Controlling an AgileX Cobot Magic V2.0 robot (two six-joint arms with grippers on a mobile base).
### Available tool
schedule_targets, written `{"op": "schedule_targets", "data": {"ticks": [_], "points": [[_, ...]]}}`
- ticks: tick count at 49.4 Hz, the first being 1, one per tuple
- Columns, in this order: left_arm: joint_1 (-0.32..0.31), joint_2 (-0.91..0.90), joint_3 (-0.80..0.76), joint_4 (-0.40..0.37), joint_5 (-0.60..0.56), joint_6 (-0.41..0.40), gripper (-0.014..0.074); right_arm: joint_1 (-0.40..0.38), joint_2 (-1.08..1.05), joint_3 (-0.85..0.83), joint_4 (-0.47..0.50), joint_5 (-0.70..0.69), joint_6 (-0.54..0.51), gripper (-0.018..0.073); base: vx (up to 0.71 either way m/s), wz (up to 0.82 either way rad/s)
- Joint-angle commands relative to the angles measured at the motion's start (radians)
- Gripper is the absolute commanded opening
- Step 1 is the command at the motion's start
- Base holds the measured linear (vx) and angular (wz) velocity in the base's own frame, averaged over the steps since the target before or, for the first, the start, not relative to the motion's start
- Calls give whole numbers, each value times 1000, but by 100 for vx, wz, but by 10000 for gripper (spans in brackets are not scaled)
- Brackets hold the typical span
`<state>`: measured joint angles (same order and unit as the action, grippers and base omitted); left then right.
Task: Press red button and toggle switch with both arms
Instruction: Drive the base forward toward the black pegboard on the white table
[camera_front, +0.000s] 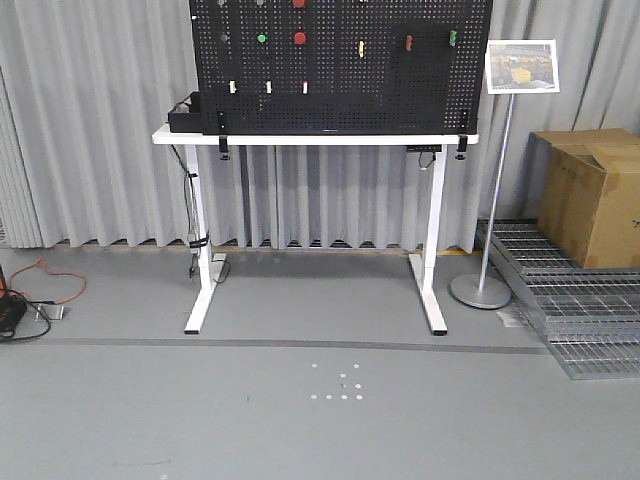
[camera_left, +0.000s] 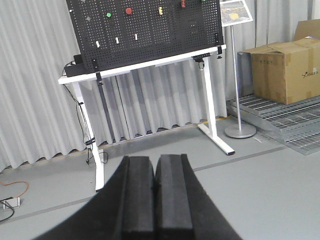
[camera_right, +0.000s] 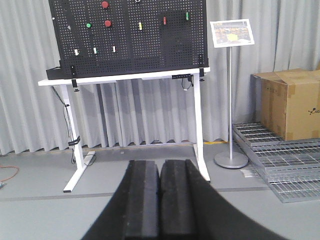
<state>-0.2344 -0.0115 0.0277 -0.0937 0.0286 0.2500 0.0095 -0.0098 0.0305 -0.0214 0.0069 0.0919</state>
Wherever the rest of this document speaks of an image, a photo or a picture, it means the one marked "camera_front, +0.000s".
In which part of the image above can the white standing desk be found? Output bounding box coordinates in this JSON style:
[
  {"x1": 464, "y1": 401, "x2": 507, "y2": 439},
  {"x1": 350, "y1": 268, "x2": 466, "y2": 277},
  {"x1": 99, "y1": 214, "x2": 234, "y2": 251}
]
[{"x1": 152, "y1": 124, "x2": 479, "y2": 336}]

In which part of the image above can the metal grating ramp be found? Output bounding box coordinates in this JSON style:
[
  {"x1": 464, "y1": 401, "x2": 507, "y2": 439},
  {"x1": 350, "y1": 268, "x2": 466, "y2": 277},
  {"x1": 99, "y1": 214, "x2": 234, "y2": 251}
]
[{"x1": 489, "y1": 219, "x2": 639, "y2": 380}]

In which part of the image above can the black desk leg cable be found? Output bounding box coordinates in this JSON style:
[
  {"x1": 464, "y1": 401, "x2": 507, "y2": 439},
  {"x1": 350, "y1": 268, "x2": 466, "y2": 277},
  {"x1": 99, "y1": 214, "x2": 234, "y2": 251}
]
[{"x1": 168, "y1": 144, "x2": 232, "y2": 286}]

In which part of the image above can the black cable on floor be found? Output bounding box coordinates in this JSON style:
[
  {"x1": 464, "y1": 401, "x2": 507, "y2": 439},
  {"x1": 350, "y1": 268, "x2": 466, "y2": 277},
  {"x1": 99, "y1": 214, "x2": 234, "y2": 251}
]
[{"x1": 0, "y1": 289, "x2": 53, "y2": 344}]

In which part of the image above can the black perforated pegboard panel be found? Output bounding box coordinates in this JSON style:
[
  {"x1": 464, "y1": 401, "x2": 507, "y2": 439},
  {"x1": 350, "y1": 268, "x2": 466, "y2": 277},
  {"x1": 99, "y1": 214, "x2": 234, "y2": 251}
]
[{"x1": 190, "y1": 0, "x2": 493, "y2": 135}]

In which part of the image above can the grey pleated curtain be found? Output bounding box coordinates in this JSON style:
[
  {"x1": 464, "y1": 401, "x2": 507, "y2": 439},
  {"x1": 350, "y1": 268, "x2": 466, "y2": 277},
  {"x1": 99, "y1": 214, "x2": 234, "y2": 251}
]
[{"x1": 1, "y1": 1, "x2": 639, "y2": 250}]

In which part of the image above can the left black panel clamp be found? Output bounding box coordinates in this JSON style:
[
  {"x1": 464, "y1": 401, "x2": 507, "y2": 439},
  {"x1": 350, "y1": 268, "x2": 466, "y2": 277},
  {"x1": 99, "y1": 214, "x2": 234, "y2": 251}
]
[{"x1": 216, "y1": 110, "x2": 230, "y2": 161}]

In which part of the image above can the black box on desk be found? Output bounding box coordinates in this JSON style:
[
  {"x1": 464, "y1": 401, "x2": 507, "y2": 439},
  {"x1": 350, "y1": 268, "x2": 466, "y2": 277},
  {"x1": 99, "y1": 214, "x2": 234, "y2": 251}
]
[{"x1": 167, "y1": 91, "x2": 203, "y2": 133}]

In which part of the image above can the orange extension cable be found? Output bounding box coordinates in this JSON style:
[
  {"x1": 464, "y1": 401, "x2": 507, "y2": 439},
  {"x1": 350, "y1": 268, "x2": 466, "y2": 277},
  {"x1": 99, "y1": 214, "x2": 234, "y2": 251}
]
[{"x1": 8, "y1": 257, "x2": 88, "y2": 305}]

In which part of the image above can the black panel clamp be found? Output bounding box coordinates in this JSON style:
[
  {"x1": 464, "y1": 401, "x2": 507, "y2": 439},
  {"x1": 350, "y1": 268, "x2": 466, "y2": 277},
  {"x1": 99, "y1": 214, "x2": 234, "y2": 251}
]
[
  {"x1": 455, "y1": 109, "x2": 469, "y2": 161},
  {"x1": 216, "y1": 110, "x2": 230, "y2": 161}
]

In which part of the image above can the brown cardboard box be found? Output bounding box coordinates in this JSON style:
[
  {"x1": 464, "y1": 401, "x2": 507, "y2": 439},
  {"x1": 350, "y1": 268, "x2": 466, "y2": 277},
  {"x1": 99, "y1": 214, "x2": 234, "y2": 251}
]
[{"x1": 530, "y1": 128, "x2": 639, "y2": 269}]

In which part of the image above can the lower red push button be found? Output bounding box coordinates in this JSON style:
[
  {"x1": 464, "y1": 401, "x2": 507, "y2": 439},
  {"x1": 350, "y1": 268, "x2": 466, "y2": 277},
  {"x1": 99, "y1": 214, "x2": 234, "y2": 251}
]
[{"x1": 294, "y1": 31, "x2": 307, "y2": 45}]

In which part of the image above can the black desk control box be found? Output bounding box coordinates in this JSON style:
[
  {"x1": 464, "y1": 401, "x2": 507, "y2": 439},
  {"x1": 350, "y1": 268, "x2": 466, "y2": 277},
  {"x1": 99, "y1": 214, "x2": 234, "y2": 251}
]
[{"x1": 406, "y1": 145, "x2": 442, "y2": 153}]

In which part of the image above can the sign stand with picture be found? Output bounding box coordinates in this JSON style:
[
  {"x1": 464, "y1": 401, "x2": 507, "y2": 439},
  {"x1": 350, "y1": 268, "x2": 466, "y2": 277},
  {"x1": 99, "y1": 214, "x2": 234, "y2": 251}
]
[{"x1": 448, "y1": 39, "x2": 561, "y2": 310}]

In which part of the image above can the right black panel clamp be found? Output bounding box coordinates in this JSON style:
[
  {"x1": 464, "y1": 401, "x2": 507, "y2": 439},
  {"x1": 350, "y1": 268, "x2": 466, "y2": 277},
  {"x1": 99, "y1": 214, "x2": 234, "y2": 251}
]
[{"x1": 455, "y1": 109, "x2": 469, "y2": 161}]

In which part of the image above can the grey floor socket box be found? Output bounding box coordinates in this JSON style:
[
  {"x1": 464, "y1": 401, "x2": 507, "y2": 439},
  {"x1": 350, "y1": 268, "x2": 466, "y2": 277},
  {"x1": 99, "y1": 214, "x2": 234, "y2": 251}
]
[{"x1": 34, "y1": 302, "x2": 65, "y2": 322}]

